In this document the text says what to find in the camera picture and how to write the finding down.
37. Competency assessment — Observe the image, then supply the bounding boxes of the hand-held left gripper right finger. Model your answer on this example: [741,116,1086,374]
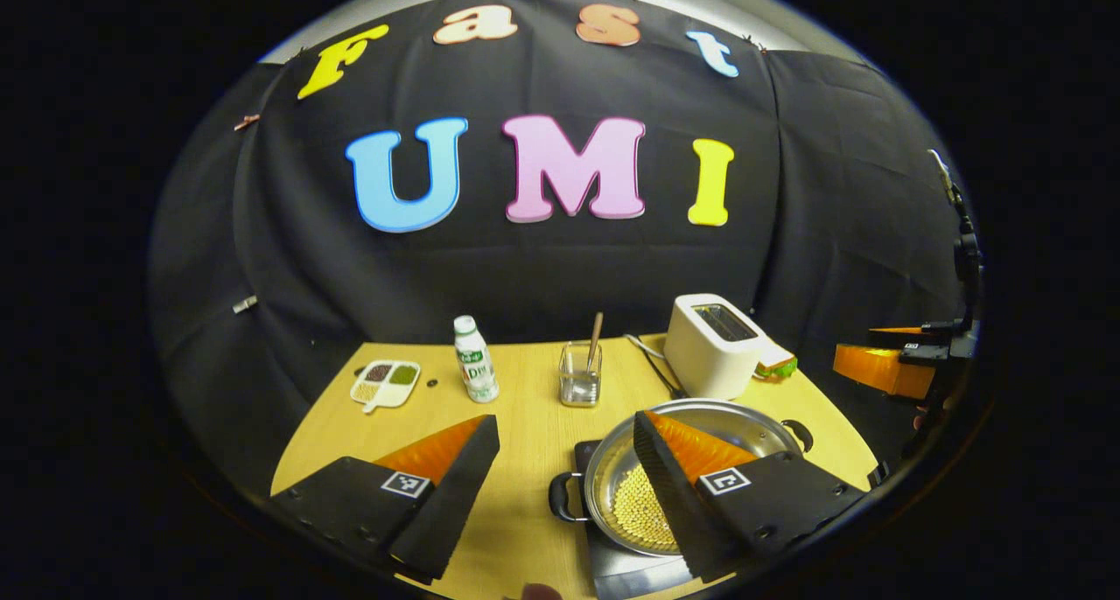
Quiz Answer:
[632,410,867,583]

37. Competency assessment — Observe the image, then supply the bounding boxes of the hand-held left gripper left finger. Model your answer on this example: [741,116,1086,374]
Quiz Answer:
[267,414,501,583]

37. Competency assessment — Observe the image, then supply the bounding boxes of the pile of yellow soybeans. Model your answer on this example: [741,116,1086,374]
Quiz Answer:
[610,462,682,550]

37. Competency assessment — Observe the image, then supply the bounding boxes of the black induction cooktop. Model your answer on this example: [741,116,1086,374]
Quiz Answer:
[573,440,701,600]

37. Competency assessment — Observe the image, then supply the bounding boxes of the stainless steel pot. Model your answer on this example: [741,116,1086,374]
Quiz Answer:
[548,397,815,559]

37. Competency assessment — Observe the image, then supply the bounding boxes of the toy sandwich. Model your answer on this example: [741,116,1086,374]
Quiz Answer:
[754,342,799,382]

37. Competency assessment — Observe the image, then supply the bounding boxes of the white drink bottle green label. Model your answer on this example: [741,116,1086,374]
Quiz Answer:
[453,315,501,404]

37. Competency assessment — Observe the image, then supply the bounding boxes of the white divided dish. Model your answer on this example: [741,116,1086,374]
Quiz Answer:
[350,359,422,414]

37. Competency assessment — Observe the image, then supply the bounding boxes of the white toaster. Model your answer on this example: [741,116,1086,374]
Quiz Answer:
[663,293,771,401]

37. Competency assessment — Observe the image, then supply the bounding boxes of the black power cable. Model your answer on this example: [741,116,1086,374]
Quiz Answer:
[624,333,685,400]

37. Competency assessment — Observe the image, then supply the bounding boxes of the metal wire utensil basket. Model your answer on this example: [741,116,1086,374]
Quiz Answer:
[558,341,604,408]

